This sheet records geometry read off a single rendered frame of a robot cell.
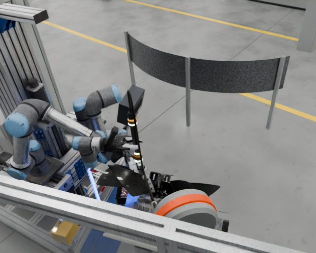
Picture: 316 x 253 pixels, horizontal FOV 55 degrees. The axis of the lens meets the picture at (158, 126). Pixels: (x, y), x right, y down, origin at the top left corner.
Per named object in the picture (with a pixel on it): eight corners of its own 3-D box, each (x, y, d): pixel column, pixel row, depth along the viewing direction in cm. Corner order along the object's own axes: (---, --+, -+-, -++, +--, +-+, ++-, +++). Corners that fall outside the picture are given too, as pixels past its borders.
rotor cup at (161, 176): (170, 199, 163) (174, 175, 165) (143, 194, 163) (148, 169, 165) (167, 196, 178) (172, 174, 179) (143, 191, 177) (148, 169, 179)
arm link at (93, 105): (81, 99, 179) (104, 167, 201) (98, 93, 183) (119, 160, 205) (76, 95, 189) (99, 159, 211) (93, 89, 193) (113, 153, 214)
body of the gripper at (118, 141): (127, 147, 162) (106, 146, 164) (125, 135, 157) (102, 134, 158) (124, 157, 156) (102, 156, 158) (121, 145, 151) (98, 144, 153)
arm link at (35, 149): (48, 152, 204) (41, 137, 195) (38, 167, 194) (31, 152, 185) (32, 150, 206) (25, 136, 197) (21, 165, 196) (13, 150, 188)
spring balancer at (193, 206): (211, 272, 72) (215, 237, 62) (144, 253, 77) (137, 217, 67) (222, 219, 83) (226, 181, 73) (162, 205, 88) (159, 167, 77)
